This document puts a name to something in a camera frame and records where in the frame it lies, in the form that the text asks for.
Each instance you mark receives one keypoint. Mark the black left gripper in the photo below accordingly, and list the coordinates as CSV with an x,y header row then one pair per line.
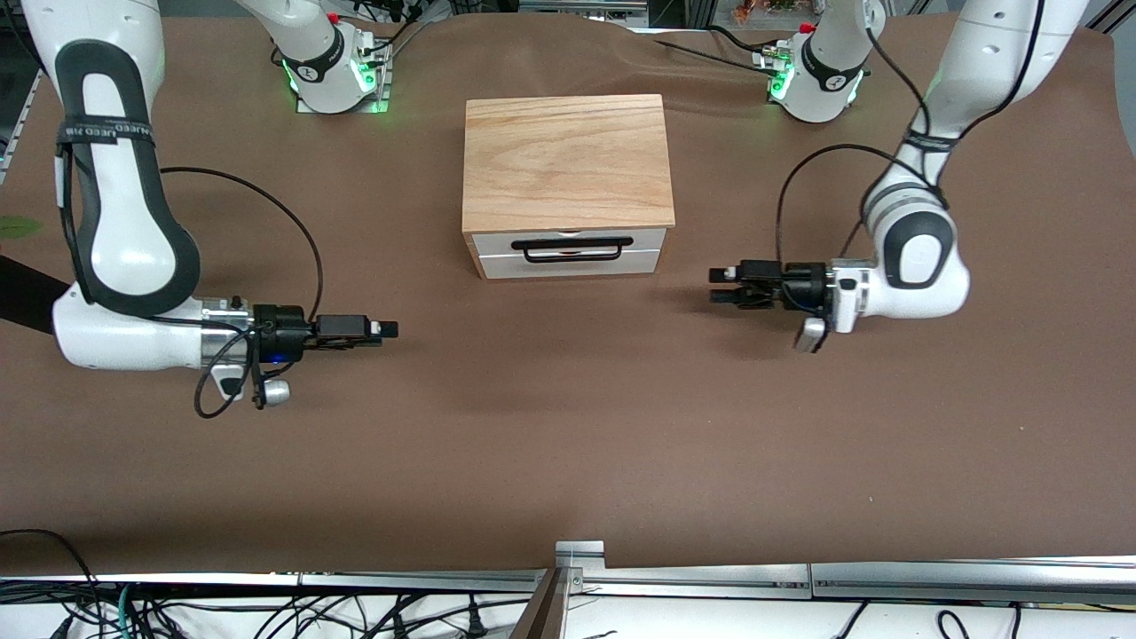
x,y
801,282

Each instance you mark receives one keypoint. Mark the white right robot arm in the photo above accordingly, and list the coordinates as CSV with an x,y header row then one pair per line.
x,y
124,248

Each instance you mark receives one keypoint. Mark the black ribbed cylinder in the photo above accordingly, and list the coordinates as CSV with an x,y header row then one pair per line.
x,y
22,297

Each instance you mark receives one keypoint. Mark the light wooden drawer cabinet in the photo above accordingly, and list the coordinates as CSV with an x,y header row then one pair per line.
x,y
568,160

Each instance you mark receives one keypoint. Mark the silver metal bracket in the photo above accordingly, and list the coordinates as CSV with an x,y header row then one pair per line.
x,y
579,552

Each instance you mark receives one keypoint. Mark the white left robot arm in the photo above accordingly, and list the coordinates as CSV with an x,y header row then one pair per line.
x,y
985,62

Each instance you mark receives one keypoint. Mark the brown table cloth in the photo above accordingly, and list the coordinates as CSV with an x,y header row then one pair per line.
x,y
568,426

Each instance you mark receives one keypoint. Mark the orange patterned object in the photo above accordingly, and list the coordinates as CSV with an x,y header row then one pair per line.
x,y
763,9

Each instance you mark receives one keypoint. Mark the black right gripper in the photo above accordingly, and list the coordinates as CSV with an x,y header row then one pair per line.
x,y
282,331

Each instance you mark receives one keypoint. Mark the aluminium frame rail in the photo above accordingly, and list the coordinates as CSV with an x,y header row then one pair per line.
x,y
19,129
1123,11
692,581
399,581
976,584
577,7

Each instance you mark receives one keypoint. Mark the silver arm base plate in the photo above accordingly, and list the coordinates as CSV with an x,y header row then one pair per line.
x,y
380,84

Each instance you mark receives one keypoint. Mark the grey metal strut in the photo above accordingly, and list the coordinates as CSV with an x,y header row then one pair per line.
x,y
543,612

